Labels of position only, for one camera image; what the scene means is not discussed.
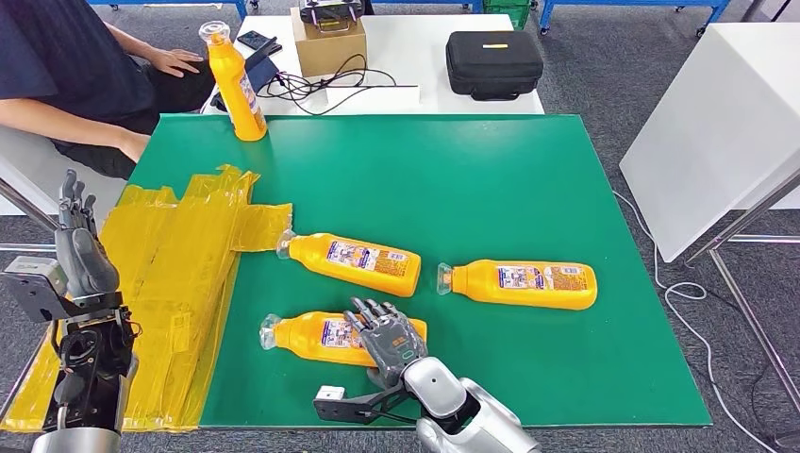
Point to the yellow taped plastic sheet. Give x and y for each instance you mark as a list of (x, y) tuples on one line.
[(162, 281)]

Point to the black smartphone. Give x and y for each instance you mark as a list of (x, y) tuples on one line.
[(252, 39)]

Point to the blue metal rack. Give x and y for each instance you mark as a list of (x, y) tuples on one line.
[(625, 3)]

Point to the metal bench leg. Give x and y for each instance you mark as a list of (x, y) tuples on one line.
[(25, 203)]

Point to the person's right forearm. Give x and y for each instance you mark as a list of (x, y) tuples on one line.
[(69, 125)]

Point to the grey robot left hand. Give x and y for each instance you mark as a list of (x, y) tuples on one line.
[(84, 262)]

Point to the person's left forearm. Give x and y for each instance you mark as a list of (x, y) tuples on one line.
[(134, 47)]

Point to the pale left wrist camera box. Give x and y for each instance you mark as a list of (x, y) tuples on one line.
[(34, 281)]

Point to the brown cardboard box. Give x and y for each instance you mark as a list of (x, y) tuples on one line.
[(328, 53)]

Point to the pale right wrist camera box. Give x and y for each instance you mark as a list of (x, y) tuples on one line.
[(337, 409)]

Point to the black zip carrying case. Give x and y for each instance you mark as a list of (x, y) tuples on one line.
[(494, 67)]

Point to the person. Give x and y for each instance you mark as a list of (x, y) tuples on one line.
[(50, 56)]

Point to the white table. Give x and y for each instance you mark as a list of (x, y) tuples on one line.
[(406, 50)]

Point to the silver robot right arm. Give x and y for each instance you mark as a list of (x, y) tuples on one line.
[(437, 387)]

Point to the metal table frame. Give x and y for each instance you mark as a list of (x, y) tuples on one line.
[(749, 317)]

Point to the person's left hand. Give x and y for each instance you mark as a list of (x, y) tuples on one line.
[(175, 61)]

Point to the green plastic crate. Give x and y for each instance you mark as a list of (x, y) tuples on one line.
[(507, 8)]

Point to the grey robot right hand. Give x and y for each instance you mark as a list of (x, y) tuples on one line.
[(390, 344)]

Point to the large white tabletop panel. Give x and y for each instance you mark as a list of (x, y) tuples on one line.
[(719, 122)]

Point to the orange detergent bottle clear cap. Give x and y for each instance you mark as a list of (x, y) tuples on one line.
[(300, 334), (312, 253), (240, 106), (481, 282)]

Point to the dark blue tablet folder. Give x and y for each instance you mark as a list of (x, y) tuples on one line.
[(265, 72)]

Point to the green table board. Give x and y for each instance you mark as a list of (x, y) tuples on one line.
[(469, 187)]

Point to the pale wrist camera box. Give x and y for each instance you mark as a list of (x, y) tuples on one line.
[(34, 281), (337, 409)]

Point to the white bench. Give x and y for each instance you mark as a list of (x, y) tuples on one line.
[(25, 162)]

